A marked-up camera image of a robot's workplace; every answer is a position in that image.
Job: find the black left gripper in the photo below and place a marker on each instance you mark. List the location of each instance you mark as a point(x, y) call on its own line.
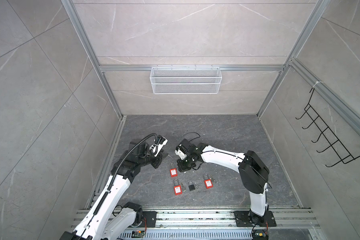
point(158, 158)

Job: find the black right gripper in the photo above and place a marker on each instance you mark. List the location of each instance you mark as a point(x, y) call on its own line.
point(181, 168)

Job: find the red padlock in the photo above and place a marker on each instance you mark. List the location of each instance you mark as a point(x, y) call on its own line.
point(207, 180)
point(173, 170)
point(177, 187)

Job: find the red padlock front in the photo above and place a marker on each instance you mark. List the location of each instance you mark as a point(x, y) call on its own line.
point(207, 180)

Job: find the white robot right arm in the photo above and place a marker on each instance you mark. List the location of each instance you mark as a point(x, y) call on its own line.
point(254, 173)

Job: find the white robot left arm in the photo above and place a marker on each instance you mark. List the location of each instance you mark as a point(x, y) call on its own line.
point(100, 223)

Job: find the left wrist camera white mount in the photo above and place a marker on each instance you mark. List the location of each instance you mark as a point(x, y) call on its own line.
point(159, 143)

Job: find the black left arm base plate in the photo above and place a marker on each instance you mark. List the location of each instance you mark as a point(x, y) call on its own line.
point(149, 219)

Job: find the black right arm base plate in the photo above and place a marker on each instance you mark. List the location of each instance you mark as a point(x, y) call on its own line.
point(249, 219)

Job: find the white wire mesh basket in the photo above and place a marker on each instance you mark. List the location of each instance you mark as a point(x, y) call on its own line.
point(185, 80)

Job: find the aluminium front rail frame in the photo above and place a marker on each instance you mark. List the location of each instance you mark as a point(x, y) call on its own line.
point(216, 224)

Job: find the black wire hook rack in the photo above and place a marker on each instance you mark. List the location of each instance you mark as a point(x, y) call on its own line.
point(334, 143)

